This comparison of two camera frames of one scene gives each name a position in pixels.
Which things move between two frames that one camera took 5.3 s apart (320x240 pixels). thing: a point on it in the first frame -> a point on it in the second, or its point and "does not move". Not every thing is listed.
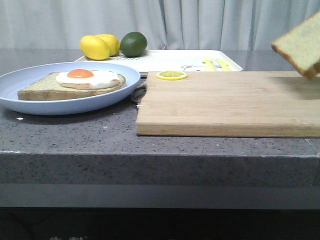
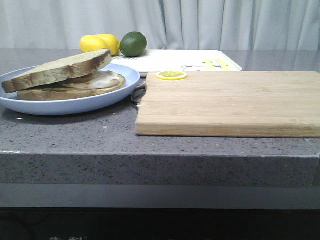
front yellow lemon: x=94 y=47 does not move
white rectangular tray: x=175 y=61 does not move
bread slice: x=301 y=45 -> x=60 y=70
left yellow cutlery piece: x=209 y=66 does not move
